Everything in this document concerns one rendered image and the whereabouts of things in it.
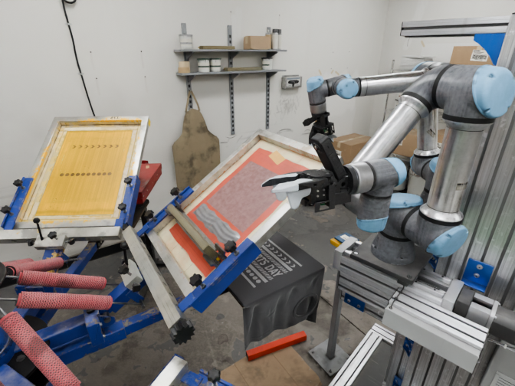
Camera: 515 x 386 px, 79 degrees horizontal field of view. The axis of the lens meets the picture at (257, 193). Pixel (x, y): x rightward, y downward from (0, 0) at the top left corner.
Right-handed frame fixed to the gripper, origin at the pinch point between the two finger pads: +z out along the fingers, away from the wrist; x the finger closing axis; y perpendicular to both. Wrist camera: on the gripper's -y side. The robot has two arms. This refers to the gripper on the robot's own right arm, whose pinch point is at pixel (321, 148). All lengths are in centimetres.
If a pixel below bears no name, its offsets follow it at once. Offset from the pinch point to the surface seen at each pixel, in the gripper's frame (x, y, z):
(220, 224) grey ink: -64, 4, 4
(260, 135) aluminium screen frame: -18.7, -23.3, -10.3
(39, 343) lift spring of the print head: -132, 20, -6
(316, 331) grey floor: -23, -9, 149
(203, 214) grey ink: -66, -10, 4
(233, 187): -47.5, -10.5, 0.3
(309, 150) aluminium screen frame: -17.6, 13.2, -11.3
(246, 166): -35.3, -15.8, -2.9
